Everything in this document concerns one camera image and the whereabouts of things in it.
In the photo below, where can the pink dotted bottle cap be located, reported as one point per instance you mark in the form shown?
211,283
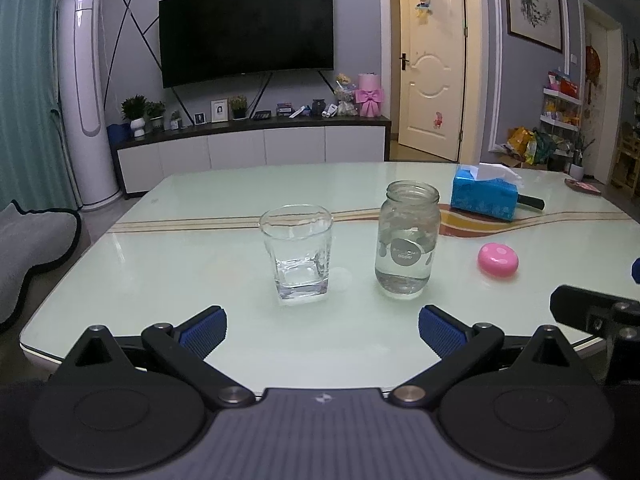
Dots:
497,261

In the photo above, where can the red hanging door ornament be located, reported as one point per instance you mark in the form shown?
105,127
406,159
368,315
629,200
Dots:
593,67

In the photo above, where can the clear glass tumbler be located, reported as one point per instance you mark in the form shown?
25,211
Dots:
297,255

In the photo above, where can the cream panel door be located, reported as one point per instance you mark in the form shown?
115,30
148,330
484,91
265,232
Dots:
435,95

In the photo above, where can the white tower air conditioner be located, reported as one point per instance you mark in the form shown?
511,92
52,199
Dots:
85,110

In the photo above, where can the small dark potted plant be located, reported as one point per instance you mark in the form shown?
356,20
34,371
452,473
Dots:
156,112

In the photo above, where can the white snack rack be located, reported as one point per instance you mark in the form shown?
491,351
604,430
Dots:
562,105

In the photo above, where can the pink cartoon door sticker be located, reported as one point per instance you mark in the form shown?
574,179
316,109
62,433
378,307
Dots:
438,121

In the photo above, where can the red flat dish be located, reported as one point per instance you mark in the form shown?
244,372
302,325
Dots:
584,186

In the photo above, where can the blue round pot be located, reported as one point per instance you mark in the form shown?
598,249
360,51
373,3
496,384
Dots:
117,133

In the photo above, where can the grey cushion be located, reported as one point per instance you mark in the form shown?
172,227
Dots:
30,255

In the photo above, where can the framed ink painting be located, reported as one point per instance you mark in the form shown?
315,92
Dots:
532,7

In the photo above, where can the blue tissue box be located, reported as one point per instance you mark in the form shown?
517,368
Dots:
482,199

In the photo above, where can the tiny potted plant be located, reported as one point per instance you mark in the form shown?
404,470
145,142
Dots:
175,121

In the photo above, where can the black curved television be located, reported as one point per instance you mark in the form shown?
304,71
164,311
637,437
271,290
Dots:
245,35

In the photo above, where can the black calculator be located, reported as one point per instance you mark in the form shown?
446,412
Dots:
261,115

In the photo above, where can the potted plant in white pot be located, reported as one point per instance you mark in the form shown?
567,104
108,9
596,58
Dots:
135,112

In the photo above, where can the plush bear bouquet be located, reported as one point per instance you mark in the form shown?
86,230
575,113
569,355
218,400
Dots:
345,97

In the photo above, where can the teal curtain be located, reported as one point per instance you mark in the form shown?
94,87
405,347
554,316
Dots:
27,85

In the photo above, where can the pile of snack bags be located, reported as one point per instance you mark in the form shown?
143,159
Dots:
532,145

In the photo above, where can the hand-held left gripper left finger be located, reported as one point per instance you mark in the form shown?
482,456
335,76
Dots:
202,334

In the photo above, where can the plush duck toy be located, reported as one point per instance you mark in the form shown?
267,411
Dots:
423,5

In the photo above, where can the white vase with stems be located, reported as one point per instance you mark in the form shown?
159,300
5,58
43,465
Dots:
577,170

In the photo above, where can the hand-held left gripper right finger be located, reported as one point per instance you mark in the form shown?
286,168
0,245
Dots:
440,334

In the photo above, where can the clear glass jar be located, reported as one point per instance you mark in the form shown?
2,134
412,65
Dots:
406,245

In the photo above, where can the small dark photo frame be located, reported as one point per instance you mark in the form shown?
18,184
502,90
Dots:
200,118

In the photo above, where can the small printed box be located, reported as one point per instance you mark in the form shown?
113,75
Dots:
284,108

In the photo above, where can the pink gift box with bow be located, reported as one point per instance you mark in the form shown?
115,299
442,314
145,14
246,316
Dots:
370,97

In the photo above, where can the wooden chair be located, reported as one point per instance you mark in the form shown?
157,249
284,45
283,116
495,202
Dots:
627,157

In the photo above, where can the white photo frame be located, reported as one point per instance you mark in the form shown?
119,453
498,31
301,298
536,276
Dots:
219,110

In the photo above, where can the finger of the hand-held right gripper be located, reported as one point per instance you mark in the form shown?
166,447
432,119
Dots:
590,307
636,271

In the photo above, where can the white television cabinet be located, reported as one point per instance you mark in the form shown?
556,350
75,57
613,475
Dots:
250,150

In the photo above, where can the potted grass plant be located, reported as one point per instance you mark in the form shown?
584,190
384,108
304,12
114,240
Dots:
238,107

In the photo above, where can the black vase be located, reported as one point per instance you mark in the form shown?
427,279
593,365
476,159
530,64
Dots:
319,107

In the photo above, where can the white slim box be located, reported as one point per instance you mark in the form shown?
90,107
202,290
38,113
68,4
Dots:
300,111

